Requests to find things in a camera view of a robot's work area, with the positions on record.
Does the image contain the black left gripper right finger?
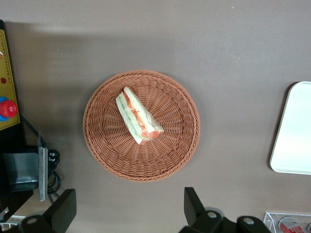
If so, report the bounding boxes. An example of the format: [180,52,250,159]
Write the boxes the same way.
[178,187,271,233]

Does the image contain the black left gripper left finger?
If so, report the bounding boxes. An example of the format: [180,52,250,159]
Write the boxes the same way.
[18,188,77,233]

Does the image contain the triangle sandwich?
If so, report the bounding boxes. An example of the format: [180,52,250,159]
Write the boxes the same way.
[115,86,164,145]

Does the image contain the round brown wicker basket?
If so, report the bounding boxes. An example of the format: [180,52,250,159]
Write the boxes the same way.
[83,70,201,183]

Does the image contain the cream plastic tray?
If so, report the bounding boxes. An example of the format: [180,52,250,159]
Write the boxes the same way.
[269,81,311,175]

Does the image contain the grey metal box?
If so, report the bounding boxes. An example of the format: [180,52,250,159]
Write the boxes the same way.
[3,145,39,193]

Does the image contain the clear acrylic bottle box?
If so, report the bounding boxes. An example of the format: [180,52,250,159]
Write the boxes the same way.
[263,211,311,233]

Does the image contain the red drink bottle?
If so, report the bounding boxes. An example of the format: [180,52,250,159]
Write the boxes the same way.
[278,216,306,233]

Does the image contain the red emergency stop button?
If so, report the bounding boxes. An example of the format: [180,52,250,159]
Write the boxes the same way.
[0,97,18,121]

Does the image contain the yellow control panel box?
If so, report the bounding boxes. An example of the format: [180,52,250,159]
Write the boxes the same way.
[0,29,21,132]

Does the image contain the black power cable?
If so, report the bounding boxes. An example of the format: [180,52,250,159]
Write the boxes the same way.
[19,113,62,204]

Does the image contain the grey metal bracket plate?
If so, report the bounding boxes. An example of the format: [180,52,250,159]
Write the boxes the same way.
[37,133,49,202]

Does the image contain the white frame piece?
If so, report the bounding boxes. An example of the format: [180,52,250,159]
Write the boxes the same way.
[0,206,26,232]

